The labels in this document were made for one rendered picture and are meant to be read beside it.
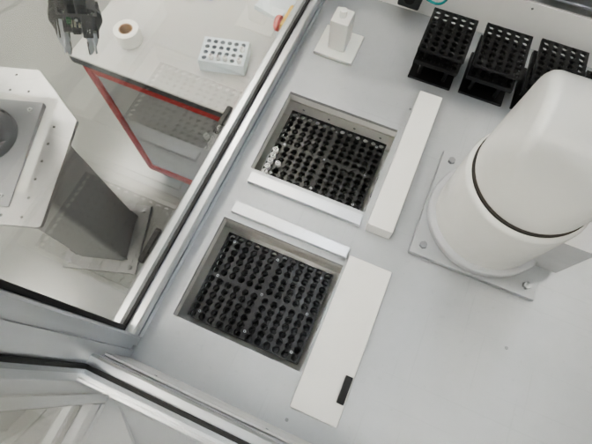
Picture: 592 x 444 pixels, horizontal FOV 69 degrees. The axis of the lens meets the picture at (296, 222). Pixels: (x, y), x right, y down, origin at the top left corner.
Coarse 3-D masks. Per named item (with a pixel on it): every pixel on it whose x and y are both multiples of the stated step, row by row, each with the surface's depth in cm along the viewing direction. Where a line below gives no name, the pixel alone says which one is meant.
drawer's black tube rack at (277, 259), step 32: (224, 256) 86; (256, 256) 83; (288, 256) 83; (224, 288) 81; (256, 288) 84; (288, 288) 81; (320, 288) 82; (224, 320) 79; (256, 320) 79; (288, 320) 82; (288, 352) 77
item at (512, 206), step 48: (528, 96) 55; (576, 96) 48; (480, 144) 66; (528, 144) 50; (576, 144) 48; (432, 192) 81; (480, 192) 63; (528, 192) 55; (576, 192) 52; (432, 240) 79; (480, 240) 68; (528, 240) 62; (576, 240) 67; (528, 288) 75
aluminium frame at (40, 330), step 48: (528, 0) 88; (576, 0) 84; (288, 48) 90; (240, 144) 83; (192, 240) 78; (0, 288) 39; (144, 288) 71; (0, 336) 40; (48, 336) 47; (96, 336) 59; (144, 384) 57; (240, 432) 55
